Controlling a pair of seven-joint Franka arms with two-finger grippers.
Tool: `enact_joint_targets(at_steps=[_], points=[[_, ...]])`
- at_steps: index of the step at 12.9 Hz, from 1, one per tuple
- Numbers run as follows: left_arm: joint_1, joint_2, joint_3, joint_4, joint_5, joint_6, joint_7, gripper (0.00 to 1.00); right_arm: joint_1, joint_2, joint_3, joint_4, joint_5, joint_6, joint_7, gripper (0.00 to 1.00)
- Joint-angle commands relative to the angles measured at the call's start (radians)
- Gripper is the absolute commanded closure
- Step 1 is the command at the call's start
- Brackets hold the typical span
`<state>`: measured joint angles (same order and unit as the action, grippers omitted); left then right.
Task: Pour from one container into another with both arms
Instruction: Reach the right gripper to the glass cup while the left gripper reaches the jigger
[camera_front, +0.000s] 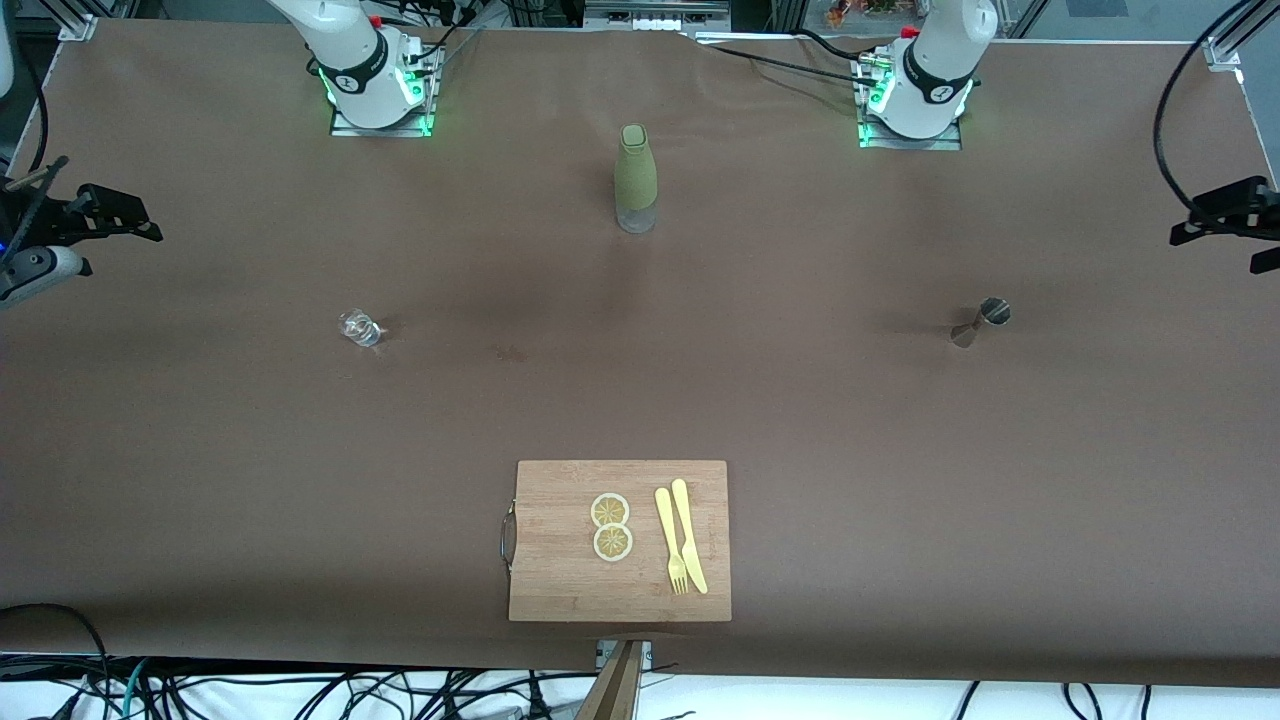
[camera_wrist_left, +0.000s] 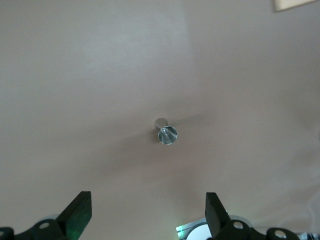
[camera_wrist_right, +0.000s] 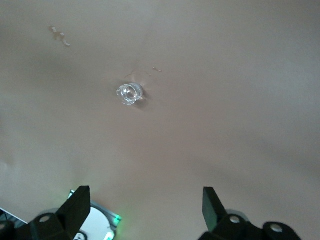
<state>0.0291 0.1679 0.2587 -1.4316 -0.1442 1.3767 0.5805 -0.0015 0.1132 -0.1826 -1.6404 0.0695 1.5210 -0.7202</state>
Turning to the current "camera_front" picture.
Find orange red decoration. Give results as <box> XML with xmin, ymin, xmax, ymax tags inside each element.
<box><xmin>826</xmin><ymin>0</ymin><xmax>926</xmax><ymax>28</ymax></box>

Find metal table edge bracket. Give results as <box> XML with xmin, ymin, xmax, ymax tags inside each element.
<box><xmin>596</xmin><ymin>639</ymin><xmax>654</xmax><ymax>674</ymax></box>

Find black looped floor cable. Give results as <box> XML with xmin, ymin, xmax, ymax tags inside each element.
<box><xmin>0</xmin><ymin>602</ymin><xmax>113</xmax><ymax>720</ymax></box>

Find wooden post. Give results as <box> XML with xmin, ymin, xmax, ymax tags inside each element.
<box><xmin>576</xmin><ymin>640</ymin><xmax>644</xmax><ymax>720</ymax></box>

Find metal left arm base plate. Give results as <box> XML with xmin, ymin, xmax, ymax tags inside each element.
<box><xmin>852</xmin><ymin>52</ymin><xmax>964</xmax><ymax>152</ymax></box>

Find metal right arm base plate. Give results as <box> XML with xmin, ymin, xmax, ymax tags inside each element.
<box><xmin>329</xmin><ymin>40</ymin><xmax>444</xmax><ymax>138</ymax></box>

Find black base power cable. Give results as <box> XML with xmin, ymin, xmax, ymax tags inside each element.
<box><xmin>690</xmin><ymin>28</ymin><xmax>883</xmax><ymax>89</ymax></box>

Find wooden cutting board with handle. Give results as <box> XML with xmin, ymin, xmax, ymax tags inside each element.
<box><xmin>499</xmin><ymin>459</ymin><xmax>733</xmax><ymax>624</ymax></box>

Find teal floor cable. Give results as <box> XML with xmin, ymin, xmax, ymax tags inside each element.
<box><xmin>95</xmin><ymin>658</ymin><xmax>153</xmax><ymax>720</ymax></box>

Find brown table cover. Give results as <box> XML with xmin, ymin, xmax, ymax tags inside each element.
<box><xmin>0</xmin><ymin>18</ymin><xmax>1280</xmax><ymax>689</ymax></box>

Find metal jigger measuring cup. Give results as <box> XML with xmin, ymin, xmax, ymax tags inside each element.
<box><xmin>950</xmin><ymin>297</ymin><xmax>1012</xmax><ymax>349</ymax></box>

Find aluminium corner bracket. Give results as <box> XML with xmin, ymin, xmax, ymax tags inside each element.
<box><xmin>1205</xmin><ymin>0</ymin><xmax>1280</xmax><ymax>71</ymax></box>
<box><xmin>55</xmin><ymin>0</ymin><xmax>101</xmax><ymax>43</ymax></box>

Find green sleeved glass bottle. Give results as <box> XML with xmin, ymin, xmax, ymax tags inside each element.
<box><xmin>613</xmin><ymin>124</ymin><xmax>659</xmax><ymax>235</ymax></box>

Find yellow plastic fork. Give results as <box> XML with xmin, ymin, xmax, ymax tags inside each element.
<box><xmin>654</xmin><ymin>487</ymin><xmax>691</xmax><ymax>596</ymax></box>

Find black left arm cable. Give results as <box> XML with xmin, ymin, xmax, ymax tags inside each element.
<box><xmin>1152</xmin><ymin>0</ymin><xmax>1263</xmax><ymax>213</ymax></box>

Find yellow plastic knife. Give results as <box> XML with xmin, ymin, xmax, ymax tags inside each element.
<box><xmin>671</xmin><ymin>478</ymin><xmax>709</xmax><ymax>595</ymax></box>

